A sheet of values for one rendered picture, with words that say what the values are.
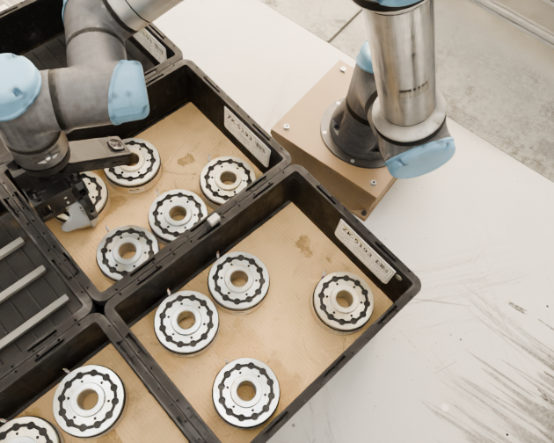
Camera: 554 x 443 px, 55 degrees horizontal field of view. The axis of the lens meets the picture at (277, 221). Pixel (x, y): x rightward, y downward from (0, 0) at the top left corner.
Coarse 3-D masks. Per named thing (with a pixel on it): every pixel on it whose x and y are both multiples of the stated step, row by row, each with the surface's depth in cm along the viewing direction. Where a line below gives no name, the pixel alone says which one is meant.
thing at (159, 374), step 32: (256, 192) 88; (320, 192) 89; (224, 224) 85; (352, 224) 87; (384, 256) 85; (128, 288) 79; (416, 288) 83; (384, 320) 80; (352, 352) 78; (160, 384) 73; (320, 384) 76; (192, 416) 72; (288, 416) 73
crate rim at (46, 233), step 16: (176, 64) 98; (192, 64) 99; (160, 80) 97; (208, 80) 97; (224, 96) 96; (240, 112) 95; (256, 128) 95; (272, 144) 92; (288, 160) 91; (0, 176) 85; (272, 176) 90; (16, 192) 84; (240, 192) 88; (32, 208) 83; (224, 208) 86; (208, 224) 84; (48, 240) 81; (176, 240) 83; (64, 256) 81; (160, 256) 81; (80, 272) 80; (144, 272) 80; (96, 288) 78; (112, 288) 78
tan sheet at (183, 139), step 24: (168, 120) 105; (192, 120) 105; (168, 144) 102; (192, 144) 103; (216, 144) 103; (168, 168) 100; (192, 168) 100; (120, 192) 97; (144, 192) 97; (120, 216) 95; (144, 216) 95; (72, 240) 92; (96, 240) 92; (96, 264) 90
